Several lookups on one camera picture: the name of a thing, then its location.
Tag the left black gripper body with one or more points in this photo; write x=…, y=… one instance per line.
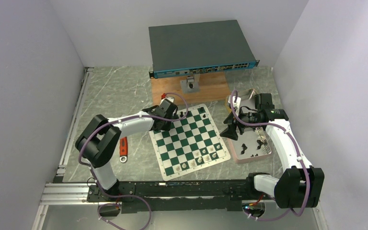
x=166, y=127

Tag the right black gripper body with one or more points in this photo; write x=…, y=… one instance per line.
x=247, y=120

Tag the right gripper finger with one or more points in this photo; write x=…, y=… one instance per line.
x=229, y=119
x=230, y=132

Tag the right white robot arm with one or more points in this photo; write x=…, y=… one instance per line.
x=300, y=184

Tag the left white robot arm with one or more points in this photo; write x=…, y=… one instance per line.
x=99, y=139

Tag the black chess piece in tray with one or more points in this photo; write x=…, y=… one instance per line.
x=244, y=149
x=260, y=143

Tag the wooden board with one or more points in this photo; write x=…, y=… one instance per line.
x=212, y=87

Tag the green white chess mat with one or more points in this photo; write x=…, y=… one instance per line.
x=187, y=136

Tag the yellow metal tin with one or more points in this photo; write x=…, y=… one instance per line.
x=247, y=98

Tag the pink plastic tray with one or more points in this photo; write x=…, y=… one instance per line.
x=249, y=138

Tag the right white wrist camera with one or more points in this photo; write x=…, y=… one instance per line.
x=235, y=101

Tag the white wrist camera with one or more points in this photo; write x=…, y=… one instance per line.
x=235, y=101
x=165, y=97

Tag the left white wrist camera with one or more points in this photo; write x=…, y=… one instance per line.
x=165, y=97

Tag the metal bracket with knob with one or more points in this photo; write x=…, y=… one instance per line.
x=190, y=84

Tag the red handled adjustable wrench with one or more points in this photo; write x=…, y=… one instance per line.
x=123, y=150

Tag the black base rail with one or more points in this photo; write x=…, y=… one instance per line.
x=229, y=195

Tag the dark grey network switch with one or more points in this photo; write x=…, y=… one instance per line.
x=199, y=48

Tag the aluminium frame rail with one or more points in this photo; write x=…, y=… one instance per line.
x=57, y=192

